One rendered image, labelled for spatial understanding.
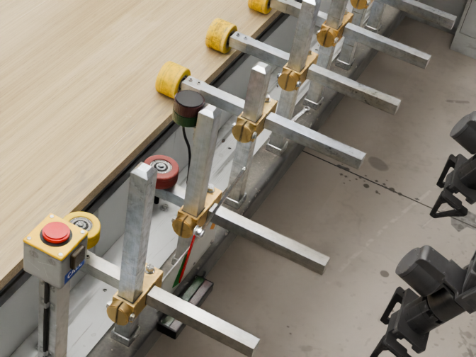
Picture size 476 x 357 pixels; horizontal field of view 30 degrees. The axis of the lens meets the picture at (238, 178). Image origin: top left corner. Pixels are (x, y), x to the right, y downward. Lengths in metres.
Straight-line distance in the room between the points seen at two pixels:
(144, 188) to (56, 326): 0.28
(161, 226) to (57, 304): 0.83
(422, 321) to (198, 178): 0.58
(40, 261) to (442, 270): 0.62
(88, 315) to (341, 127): 1.93
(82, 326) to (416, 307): 0.80
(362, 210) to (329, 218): 0.14
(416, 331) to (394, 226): 1.81
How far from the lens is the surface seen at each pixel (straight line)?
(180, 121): 1.75
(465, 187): 1.85
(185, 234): 1.91
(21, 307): 1.89
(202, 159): 1.80
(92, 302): 2.05
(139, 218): 1.61
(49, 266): 1.35
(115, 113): 2.09
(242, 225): 1.92
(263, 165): 2.32
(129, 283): 1.74
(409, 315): 1.52
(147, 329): 1.90
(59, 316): 1.47
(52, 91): 2.14
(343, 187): 3.41
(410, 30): 4.48
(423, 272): 1.45
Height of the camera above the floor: 2.20
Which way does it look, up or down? 41 degrees down
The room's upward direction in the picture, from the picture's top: 12 degrees clockwise
